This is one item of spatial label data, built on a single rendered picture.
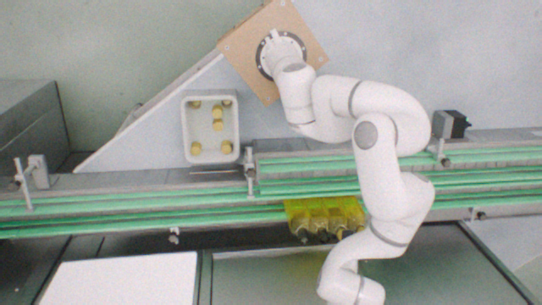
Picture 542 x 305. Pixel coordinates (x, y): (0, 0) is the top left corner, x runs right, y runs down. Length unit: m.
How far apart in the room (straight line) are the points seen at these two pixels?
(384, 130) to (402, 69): 0.77
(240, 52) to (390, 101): 0.55
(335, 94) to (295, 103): 0.14
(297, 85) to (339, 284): 0.44
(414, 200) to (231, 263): 0.71
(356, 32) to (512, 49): 0.56
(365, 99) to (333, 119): 0.11
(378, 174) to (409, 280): 0.67
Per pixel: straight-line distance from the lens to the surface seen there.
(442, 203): 1.51
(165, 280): 1.28
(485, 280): 1.44
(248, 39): 1.23
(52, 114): 2.11
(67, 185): 1.47
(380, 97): 0.83
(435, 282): 1.37
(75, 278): 1.37
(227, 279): 1.25
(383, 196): 0.73
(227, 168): 1.43
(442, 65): 1.54
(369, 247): 0.84
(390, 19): 1.43
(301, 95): 0.96
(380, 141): 0.73
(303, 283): 1.23
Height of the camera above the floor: 2.07
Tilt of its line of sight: 65 degrees down
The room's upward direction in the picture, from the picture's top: 163 degrees clockwise
